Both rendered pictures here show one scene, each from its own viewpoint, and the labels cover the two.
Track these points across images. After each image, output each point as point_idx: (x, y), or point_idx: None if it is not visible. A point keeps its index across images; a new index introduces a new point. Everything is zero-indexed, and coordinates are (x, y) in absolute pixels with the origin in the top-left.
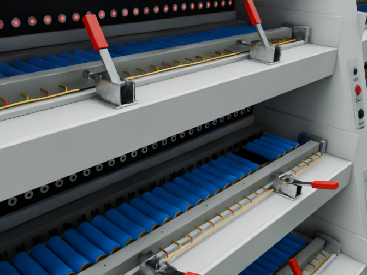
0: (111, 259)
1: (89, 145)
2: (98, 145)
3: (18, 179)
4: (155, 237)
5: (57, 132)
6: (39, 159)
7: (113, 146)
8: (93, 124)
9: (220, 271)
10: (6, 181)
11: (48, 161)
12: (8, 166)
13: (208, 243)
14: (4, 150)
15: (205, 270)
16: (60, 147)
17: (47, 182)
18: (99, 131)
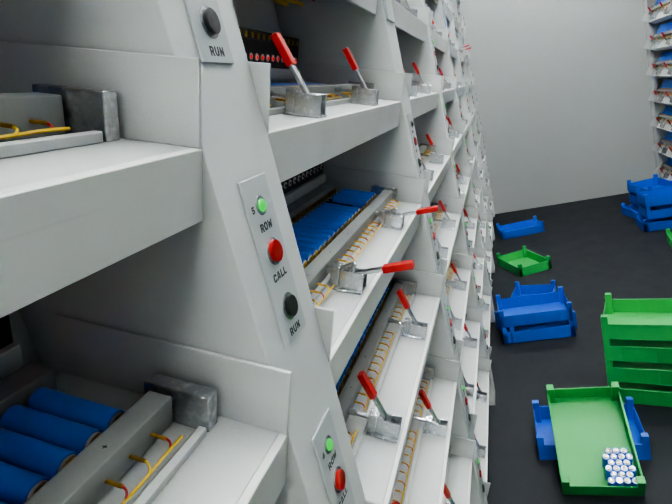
0: (308, 271)
1: (312, 146)
2: (315, 147)
3: (285, 165)
4: (328, 254)
5: (302, 126)
6: (294, 149)
7: (320, 151)
8: (315, 125)
9: (382, 280)
10: (281, 165)
11: (297, 153)
12: (283, 149)
13: (363, 261)
14: (283, 132)
15: (377, 275)
16: (302, 141)
17: (295, 174)
18: (316, 133)
